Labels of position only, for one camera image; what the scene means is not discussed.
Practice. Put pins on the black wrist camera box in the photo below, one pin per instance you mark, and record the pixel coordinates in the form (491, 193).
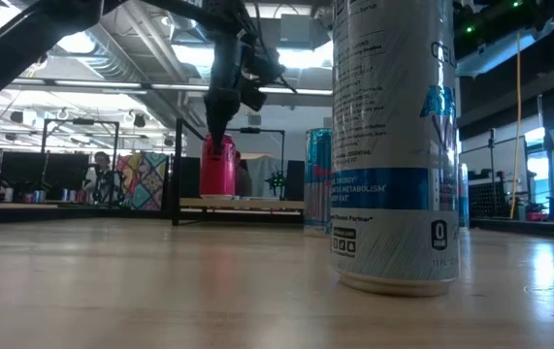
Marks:
(257, 68)

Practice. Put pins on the white Celsius can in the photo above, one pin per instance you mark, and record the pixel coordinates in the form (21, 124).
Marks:
(393, 145)

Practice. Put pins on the small black green-lit device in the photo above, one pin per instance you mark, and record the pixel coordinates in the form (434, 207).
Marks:
(276, 181)

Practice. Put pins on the grey ceiling air unit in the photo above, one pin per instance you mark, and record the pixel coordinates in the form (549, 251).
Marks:
(298, 29)

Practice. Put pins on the black tripod stand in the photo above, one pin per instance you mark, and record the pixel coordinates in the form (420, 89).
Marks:
(491, 155)

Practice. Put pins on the small red container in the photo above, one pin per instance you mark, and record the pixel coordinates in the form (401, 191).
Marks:
(537, 216)

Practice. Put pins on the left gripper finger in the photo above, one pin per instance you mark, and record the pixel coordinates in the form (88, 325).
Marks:
(219, 121)

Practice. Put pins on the person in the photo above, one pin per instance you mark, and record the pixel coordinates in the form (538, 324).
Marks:
(102, 169)

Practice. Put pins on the red soda can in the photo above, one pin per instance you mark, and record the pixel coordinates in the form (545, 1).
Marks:
(229, 174)

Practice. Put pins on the colourful patchwork panel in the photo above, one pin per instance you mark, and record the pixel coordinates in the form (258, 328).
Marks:
(148, 184)

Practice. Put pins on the long linear ceiling light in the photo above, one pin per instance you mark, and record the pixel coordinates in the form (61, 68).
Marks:
(97, 84)

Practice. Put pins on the black perforated rack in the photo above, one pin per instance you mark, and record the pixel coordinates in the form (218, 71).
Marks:
(487, 199)

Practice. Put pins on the background work table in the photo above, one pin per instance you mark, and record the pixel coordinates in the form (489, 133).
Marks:
(14, 204)

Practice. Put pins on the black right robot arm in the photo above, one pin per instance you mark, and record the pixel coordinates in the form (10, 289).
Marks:
(495, 19)

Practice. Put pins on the black metal shelf frame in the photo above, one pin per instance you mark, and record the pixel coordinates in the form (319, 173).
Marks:
(177, 184)

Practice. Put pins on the black cabinet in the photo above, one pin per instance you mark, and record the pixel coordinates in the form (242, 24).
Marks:
(295, 179)

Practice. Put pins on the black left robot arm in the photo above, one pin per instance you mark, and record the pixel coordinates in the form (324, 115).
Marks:
(14, 43)

